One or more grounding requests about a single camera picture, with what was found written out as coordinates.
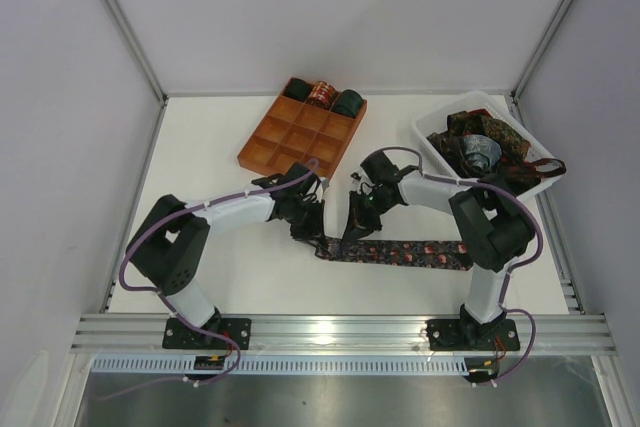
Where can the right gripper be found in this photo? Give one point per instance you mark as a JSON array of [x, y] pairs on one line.
[[363, 212]]

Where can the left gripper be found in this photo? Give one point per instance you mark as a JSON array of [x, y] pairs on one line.
[[310, 219]]

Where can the navy floral tie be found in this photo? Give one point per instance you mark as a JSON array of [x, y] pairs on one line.
[[442, 255]]

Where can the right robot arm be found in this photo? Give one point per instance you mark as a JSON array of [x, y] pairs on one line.
[[494, 227]]

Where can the pile of dark ties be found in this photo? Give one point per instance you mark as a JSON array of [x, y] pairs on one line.
[[519, 172]]

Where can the orange wooden divided tray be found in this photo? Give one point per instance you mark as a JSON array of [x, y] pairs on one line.
[[292, 132]]

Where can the white plastic basket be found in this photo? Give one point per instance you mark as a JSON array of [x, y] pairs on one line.
[[434, 120]]

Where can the red patterned rolled tie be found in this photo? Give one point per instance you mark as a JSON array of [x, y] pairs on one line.
[[322, 95]]

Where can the dark green rolled tie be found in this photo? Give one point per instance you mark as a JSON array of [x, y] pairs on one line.
[[297, 89]]

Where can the grey blue paisley tie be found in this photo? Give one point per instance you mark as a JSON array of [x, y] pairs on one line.
[[481, 152]]

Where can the aluminium rail frame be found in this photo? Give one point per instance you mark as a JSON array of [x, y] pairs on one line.
[[328, 345]]

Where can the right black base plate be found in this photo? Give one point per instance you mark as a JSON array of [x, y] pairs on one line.
[[455, 334]]

